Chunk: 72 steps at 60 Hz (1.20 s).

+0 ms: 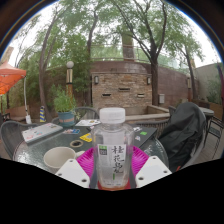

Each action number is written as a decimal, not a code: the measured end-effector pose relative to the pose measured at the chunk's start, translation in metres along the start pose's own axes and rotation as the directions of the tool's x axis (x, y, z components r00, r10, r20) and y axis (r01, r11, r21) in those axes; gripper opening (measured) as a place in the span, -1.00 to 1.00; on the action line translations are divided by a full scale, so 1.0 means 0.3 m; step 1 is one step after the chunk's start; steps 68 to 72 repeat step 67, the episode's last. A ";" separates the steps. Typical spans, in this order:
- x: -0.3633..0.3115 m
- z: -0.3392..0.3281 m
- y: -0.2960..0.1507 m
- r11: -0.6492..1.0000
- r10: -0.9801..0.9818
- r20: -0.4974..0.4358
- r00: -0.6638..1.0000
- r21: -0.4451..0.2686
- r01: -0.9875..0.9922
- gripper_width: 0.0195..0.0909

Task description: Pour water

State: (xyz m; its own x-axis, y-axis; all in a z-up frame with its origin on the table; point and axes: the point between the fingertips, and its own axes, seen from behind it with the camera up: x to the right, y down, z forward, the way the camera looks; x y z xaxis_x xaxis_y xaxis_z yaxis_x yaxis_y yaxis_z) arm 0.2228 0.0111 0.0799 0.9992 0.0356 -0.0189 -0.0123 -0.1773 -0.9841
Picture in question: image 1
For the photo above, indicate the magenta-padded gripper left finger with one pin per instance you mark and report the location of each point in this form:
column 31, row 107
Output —
column 75, row 171

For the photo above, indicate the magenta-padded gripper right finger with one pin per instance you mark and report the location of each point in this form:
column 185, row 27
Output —
column 151, row 170

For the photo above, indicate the clear white-capped drink bottle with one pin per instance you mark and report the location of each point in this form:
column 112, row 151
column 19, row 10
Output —
column 112, row 156

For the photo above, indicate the white cup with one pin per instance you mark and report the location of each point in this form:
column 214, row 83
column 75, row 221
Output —
column 58, row 159

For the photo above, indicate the roll of tape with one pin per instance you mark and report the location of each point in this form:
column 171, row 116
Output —
column 71, row 144

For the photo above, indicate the black laptop with stickers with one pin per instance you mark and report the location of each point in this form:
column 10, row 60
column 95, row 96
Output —
column 146, row 135

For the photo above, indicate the yellow card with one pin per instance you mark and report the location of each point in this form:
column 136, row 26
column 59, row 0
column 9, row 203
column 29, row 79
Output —
column 86, row 137

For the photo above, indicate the blue card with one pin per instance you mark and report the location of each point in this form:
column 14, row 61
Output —
column 71, row 131

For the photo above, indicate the black jacket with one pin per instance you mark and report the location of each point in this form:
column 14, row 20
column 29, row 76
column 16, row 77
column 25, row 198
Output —
column 185, row 133

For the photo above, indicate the white booklet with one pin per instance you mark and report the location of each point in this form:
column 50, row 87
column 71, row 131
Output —
column 87, row 122

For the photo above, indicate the silver laptop with stickers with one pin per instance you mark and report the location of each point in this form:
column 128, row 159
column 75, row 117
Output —
column 41, row 132

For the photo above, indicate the blue and yellow striped bollard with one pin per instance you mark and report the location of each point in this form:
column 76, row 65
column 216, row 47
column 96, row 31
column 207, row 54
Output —
column 42, row 114

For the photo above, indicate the green plant in blue pot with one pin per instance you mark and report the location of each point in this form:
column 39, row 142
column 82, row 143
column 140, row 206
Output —
column 65, row 103

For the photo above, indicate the black metal chair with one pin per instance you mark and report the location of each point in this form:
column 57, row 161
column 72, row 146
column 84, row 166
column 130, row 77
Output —
column 4, row 117
column 215, row 133

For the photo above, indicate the round dark patio table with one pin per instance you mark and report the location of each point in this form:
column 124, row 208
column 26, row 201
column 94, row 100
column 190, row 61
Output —
column 208, row 111

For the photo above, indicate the wooden bench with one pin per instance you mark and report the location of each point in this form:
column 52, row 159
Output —
column 16, row 113

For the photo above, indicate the orange parasol with white pole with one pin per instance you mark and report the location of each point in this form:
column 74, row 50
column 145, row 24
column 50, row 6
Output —
column 10, row 75

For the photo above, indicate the grey wall box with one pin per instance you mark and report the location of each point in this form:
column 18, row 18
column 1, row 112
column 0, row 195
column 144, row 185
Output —
column 161, row 98

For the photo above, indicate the black wall lamp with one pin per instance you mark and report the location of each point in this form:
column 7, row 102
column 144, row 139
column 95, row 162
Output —
column 96, row 80
column 148, row 80

